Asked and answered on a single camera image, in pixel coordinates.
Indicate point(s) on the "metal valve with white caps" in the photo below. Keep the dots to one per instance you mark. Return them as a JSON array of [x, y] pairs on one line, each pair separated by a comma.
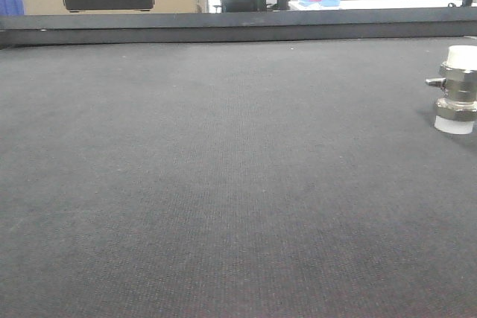
[[455, 112]]

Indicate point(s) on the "black conveyor belt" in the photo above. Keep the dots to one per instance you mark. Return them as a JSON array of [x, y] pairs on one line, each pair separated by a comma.
[[274, 179]]

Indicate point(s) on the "dark conveyor side rail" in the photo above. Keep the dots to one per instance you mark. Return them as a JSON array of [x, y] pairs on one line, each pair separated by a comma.
[[278, 26]]

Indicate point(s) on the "white background table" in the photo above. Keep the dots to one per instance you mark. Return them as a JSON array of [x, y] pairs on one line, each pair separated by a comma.
[[380, 4]]

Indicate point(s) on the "blue tray on table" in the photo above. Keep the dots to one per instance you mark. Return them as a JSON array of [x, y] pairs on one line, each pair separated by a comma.
[[321, 3]]

